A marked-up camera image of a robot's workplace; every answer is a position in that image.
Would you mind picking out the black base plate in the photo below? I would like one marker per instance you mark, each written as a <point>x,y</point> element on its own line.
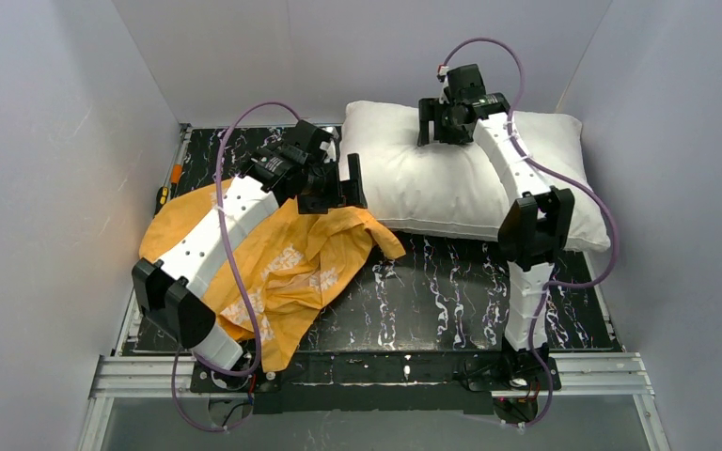
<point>470,381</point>

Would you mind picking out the orange printed pillowcase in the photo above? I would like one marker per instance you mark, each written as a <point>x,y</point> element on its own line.
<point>292,266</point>

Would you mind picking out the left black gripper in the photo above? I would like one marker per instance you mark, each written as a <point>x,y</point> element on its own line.
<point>328,189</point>

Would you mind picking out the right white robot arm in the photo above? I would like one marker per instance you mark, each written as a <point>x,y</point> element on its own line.
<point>536,226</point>

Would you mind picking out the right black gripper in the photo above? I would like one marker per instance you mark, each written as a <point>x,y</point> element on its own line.
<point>438,115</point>

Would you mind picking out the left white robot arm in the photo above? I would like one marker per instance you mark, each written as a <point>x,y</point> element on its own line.
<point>170,290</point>

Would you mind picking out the yellow handled screwdriver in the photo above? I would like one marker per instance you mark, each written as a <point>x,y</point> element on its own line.
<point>164,192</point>

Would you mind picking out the white pillow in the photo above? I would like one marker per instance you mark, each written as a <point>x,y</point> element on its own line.
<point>451,191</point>

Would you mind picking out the aluminium frame rail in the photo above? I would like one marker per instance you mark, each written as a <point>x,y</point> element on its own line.
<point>580,373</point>

